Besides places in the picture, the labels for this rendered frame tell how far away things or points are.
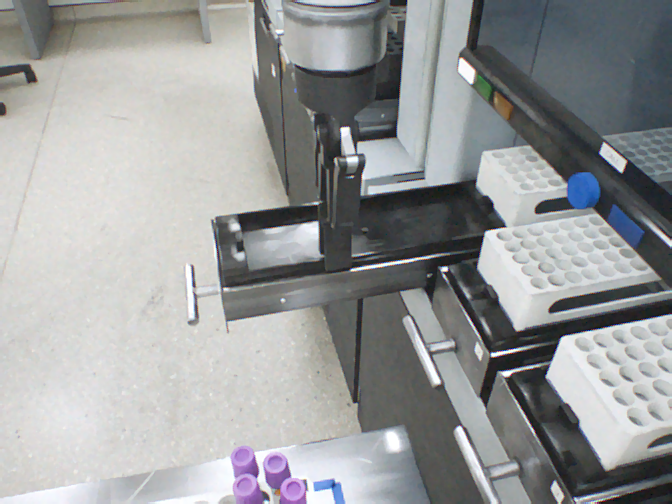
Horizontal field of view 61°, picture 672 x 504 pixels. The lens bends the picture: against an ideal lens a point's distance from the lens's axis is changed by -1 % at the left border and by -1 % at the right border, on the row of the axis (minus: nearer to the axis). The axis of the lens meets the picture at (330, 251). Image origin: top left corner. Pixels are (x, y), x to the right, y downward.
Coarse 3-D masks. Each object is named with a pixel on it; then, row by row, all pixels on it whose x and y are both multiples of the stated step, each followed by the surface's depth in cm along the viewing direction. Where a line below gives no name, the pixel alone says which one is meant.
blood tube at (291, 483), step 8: (288, 480) 32; (296, 480) 32; (280, 488) 32; (288, 488) 32; (296, 488) 32; (304, 488) 32; (280, 496) 32; (288, 496) 32; (296, 496) 32; (304, 496) 32
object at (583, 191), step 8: (576, 176) 46; (584, 176) 46; (592, 176) 46; (568, 184) 47; (576, 184) 46; (584, 184) 45; (592, 184) 45; (568, 192) 48; (576, 192) 47; (584, 192) 46; (592, 192) 45; (576, 200) 47; (584, 200) 46; (592, 200) 45; (584, 208) 46
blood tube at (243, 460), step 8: (240, 448) 34; (248, 448) 34; (232, 456) 34; (240, 456) 34; (248, 456) 34; (232, 464) 33; (240, 464) 33; (248, 464) 33; (256, 464) 34; (240, 472) 33; (248, 472) 34; (256, 472) 34
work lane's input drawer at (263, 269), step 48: (384, 192) 75; (432, 192) 76; (240, 240) 66; (288, 240) 69; (384, 240) 69; (432, 240) 69; (480, 240) 68; (192, 288) 70; (240, 288) 63; (288, 288) 64; (336, 288) 66; (384, 288) 68
